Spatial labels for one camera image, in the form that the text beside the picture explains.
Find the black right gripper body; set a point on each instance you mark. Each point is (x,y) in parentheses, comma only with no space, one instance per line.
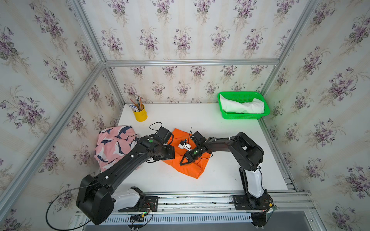
(194,152)

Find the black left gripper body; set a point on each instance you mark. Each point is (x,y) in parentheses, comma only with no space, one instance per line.
(166,153)

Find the orange cloth garment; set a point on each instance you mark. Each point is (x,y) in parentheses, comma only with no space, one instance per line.
(195,169)

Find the pink shark print garment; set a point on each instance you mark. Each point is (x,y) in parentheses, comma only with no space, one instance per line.
(113,144)

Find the white shorts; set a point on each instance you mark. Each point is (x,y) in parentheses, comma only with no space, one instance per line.
(256,106)

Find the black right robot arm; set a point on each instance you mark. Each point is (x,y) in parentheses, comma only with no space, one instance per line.
(247,153)

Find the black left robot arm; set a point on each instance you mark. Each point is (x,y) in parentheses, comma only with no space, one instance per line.
(95,196)

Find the yellow pencil cup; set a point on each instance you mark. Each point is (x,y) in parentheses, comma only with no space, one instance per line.
(140,116)

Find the colored pencils bundle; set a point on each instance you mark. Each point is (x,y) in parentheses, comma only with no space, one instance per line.
(137,105)

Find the green plastic basket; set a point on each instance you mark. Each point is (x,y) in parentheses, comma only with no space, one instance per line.
(242,97)

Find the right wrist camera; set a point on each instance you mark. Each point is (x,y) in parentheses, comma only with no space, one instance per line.
(184,145)

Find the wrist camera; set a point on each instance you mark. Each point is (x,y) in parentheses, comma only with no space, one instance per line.
(163,136)
(184,145)

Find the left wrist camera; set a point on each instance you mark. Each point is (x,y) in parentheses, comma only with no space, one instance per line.
(163,136)

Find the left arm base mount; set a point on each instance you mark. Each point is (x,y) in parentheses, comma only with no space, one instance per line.
(135,200)

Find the aluminium rail frame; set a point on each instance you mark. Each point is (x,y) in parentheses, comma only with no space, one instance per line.
(293,211)

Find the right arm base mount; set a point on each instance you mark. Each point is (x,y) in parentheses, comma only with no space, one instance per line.
(251,196)

